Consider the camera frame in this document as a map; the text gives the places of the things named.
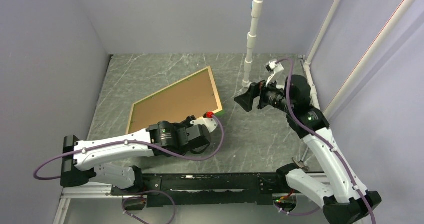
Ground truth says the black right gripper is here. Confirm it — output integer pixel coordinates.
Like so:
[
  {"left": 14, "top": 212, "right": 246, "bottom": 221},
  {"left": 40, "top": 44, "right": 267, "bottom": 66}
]
[{"left": 234, "top": 73, "right": 295, "bottom": 113}]

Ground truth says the wooden picture frame green inlay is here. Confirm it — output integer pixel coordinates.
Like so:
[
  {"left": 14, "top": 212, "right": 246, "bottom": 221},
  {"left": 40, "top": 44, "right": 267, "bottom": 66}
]
[{"left": 125, "top": 66, "right": 224, "bottom": 135}]

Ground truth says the brown mdf backing board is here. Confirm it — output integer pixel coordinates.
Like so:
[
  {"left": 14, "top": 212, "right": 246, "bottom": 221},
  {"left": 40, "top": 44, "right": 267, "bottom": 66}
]
[{"left": 129, "top": 69, "right": 218, "bottom": 133}]

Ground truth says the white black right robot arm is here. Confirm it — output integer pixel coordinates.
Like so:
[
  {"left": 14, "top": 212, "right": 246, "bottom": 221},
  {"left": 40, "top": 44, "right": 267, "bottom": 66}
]
[{"left": 234, "top": 75, "right": 382, "bottom": 224}]

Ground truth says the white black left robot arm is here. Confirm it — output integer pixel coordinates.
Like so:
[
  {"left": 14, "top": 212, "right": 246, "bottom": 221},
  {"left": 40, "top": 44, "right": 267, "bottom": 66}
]
[{"left": 60, "top": 116, "right": 218, "bottom": 194}]

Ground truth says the white pvc pipe stand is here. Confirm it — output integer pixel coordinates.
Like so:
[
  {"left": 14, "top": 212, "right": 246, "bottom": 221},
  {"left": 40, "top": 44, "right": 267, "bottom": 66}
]
[{"left": 254, "top": 0, "right": 403, "bottom": 108}]

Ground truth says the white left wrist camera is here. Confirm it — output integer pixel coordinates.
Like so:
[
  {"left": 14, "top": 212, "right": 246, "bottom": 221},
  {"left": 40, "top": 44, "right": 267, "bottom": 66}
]
[{"left": 197, "top": 112, "right": 218, "bottom": 133}]

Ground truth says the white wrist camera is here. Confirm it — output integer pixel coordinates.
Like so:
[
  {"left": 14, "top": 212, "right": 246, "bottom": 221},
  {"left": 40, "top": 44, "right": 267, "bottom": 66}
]
[
  {"left": 197, "top": 112, "right": 218, "bottom": 133},
  {"left": 265, "top": 59, "right": 284, "bottom": 87}
]

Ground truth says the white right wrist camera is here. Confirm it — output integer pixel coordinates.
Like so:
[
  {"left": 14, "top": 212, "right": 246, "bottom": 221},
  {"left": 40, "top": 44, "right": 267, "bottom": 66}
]
[{"left": 265, "top": 59, "right": 284, "bottom": 87}]

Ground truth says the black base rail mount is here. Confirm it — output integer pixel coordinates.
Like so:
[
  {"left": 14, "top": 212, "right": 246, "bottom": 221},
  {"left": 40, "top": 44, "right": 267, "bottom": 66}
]
[{"left": 110, "top": 172, "right": 297, "bottom": 210}]

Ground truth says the black handled hammer tool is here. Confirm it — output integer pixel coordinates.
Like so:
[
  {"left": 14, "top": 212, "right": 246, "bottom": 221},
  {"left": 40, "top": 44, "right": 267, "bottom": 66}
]
[{"left": 291, "top": 146, "right": 310, "bottom": 172}]

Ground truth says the aluminium extrusion rail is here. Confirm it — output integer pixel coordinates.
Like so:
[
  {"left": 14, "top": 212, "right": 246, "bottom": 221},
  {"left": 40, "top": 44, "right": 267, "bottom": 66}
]
[{"left": 53, "top": 182, "right": 113, "bottom": 224}]

